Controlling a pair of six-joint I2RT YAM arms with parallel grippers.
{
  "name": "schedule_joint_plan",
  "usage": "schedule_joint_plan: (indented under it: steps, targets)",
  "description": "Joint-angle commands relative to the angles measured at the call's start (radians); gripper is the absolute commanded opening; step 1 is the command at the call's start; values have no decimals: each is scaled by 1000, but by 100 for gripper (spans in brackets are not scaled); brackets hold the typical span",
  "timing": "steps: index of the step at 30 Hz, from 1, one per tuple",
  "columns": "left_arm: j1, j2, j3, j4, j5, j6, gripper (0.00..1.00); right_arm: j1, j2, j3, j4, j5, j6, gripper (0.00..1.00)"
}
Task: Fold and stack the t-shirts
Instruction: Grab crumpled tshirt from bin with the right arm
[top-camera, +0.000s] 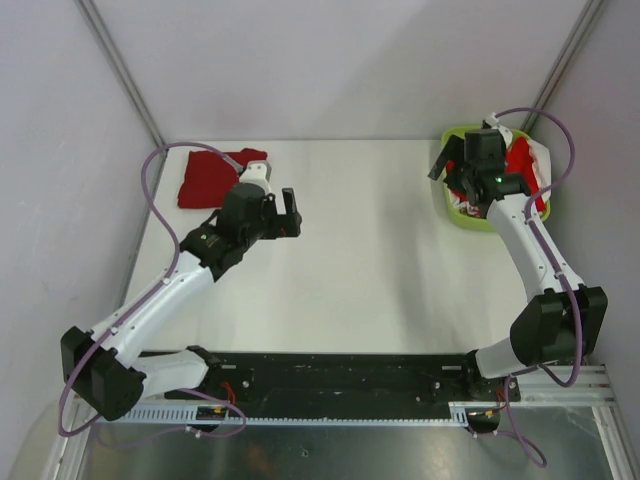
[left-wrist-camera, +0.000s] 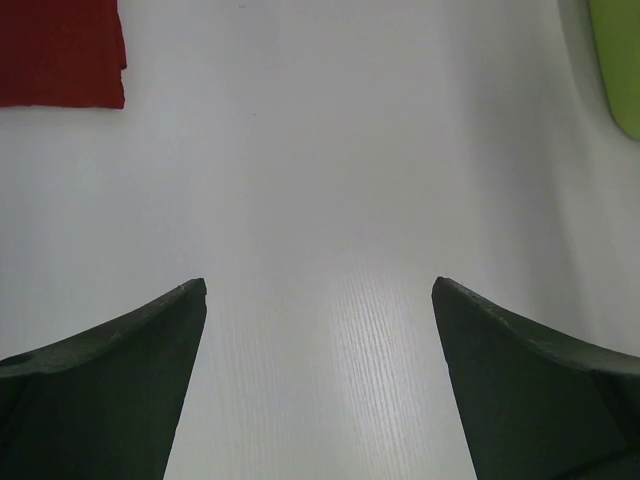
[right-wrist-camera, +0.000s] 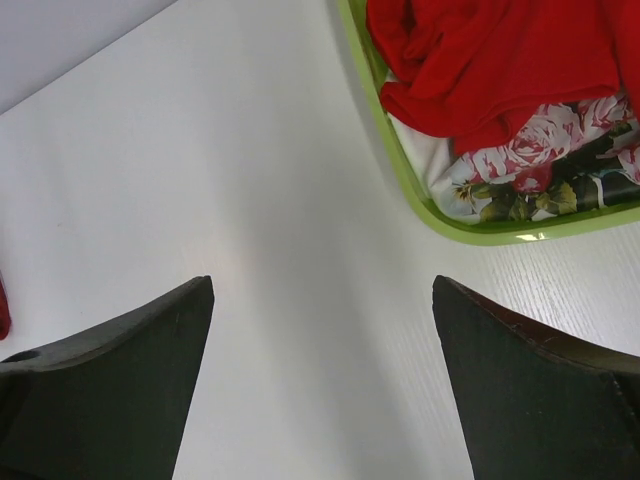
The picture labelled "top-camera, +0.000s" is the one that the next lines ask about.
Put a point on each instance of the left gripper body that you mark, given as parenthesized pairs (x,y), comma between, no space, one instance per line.
(270,226)

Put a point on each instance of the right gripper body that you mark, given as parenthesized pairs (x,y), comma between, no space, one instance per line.
(467,173)

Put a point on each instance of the bright red kungfu t-shirt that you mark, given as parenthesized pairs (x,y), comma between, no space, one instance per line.
(515,184)

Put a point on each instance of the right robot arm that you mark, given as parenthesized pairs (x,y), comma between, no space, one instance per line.
(563,316)

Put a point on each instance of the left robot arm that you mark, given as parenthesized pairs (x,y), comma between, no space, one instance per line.
(103,365)

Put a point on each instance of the green plastic basket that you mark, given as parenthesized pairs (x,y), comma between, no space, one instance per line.
(469,223)

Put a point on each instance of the folded dark red shirt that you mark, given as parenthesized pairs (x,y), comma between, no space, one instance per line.
(210,182)

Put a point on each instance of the white printed t-shirt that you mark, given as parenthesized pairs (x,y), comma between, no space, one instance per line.
(542,160)

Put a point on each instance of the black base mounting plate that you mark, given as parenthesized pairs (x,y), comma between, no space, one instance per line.
(341,384)

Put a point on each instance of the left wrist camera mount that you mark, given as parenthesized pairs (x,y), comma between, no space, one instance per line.
(257,173)

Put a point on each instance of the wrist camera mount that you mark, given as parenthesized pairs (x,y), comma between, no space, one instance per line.
(491,121)
(257,173)

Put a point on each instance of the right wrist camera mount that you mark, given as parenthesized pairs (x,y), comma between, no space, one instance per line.
(491,121)

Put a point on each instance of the white cable duct rail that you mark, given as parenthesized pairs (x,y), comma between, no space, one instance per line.
(196,413)

